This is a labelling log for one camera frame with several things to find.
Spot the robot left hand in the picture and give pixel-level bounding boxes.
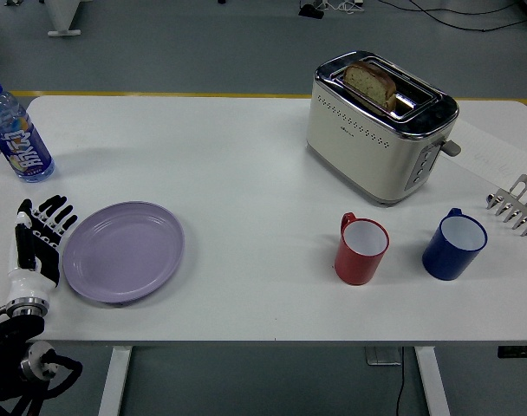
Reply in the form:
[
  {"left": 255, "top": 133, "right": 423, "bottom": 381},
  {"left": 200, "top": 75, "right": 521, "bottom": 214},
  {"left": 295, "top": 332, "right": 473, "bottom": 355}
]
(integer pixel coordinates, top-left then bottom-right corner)
[{"left": 7, "top": 195, "right": 79, "bottom": 302}]

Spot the lavender plate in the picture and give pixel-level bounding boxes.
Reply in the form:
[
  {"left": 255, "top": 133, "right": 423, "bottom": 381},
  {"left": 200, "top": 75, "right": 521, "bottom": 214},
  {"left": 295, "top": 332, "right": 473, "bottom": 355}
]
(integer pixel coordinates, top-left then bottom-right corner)
[{"left": 62, "top": 200, "right": 186, "bottom": 305}]

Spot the white table leg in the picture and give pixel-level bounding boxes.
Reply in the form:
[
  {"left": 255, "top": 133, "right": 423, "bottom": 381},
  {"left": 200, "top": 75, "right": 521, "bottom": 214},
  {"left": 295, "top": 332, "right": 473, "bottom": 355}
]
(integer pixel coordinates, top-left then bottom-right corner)
[
  {"left": 413, "top": 346, "right": 452, "bottom": 416},
  {"left": 97, "top": 346, "right": 133, "bottom": 416}
]

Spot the blue drink bottle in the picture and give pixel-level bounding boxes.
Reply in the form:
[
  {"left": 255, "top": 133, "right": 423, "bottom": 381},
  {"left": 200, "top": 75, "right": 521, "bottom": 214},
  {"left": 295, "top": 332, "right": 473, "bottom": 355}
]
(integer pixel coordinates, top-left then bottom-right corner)
[{"left": 0, "top": 75, "right": 56, "bottom": 184}]

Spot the white furniture foot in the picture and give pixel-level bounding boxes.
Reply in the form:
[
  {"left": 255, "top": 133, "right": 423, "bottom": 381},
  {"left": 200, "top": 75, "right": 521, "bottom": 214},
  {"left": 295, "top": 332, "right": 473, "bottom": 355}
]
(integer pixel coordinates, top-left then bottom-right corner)
[{"left": 44, "top": 0, "right": 83, "bottom": 37}]

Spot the red cup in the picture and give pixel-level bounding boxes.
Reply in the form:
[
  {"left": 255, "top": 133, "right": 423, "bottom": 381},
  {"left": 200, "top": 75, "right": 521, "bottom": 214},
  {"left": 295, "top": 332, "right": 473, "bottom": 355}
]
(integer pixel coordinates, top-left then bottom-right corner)
[{"left": 334, "top": 211, "right": 390, "bottom": 286}]

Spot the grey power box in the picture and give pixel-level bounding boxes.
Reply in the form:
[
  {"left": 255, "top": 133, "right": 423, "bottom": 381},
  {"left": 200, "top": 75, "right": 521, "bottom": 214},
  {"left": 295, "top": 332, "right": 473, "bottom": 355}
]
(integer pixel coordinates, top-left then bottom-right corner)
[{"left": 364, "top": 346, "right": 404, "bottom": 367}]

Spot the cream toaster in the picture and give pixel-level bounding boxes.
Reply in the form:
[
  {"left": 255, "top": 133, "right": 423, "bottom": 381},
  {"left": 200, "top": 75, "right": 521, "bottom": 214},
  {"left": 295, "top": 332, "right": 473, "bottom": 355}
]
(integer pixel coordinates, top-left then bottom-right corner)
[{"left": 305, "top": 50, "right": 462, "bottom": 206}]

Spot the black floor adapter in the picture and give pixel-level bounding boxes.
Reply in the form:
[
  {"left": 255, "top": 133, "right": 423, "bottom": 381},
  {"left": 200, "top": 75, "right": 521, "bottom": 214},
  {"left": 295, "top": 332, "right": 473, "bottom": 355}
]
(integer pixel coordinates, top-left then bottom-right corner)
[{"left": 298, "top": 3, "right": 325, "bottom": 20}]

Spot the bread slice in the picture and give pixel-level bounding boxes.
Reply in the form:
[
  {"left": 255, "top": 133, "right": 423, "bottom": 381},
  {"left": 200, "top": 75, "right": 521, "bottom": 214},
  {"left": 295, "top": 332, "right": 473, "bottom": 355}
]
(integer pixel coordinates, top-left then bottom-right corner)
[{"left": 342, "top": 60, "right": 398, "bottom": 110}]

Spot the blue cup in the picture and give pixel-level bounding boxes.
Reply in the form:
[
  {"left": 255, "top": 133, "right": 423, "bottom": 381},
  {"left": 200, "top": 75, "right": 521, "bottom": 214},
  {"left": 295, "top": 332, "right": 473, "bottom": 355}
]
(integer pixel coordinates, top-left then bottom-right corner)
[{"left": 421, "top": 207, "right": 489, "bottom": 283}]

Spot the white paper sheet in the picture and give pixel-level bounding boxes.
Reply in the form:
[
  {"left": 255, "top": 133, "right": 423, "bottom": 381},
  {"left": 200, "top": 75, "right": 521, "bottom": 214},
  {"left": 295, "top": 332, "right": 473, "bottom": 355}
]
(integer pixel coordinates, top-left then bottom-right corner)
[{"left": 439, "top": 115, "right": 527, "bottom": 185}]

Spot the metal toast rack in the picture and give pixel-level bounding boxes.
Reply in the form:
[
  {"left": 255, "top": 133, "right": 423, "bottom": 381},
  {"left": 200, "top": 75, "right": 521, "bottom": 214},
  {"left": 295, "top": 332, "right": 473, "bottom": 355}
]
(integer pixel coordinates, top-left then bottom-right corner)
[{"left": 486, "top": 174, "right": 527, "bottom": 237}]

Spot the white floor cable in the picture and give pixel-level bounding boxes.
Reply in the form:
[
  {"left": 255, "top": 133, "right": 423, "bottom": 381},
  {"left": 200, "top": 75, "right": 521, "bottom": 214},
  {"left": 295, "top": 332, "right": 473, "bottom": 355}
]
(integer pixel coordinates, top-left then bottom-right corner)
[{"left": 322, "top": 0, "right": 365, "bottom": 13}]

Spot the black floor cable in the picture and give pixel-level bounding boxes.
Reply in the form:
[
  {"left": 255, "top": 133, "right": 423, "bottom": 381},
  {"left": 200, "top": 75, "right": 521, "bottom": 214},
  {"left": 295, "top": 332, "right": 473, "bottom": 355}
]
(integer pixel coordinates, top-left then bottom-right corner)
[{"left": 382, "top": 0, "right": 527, "bottom": 33}]

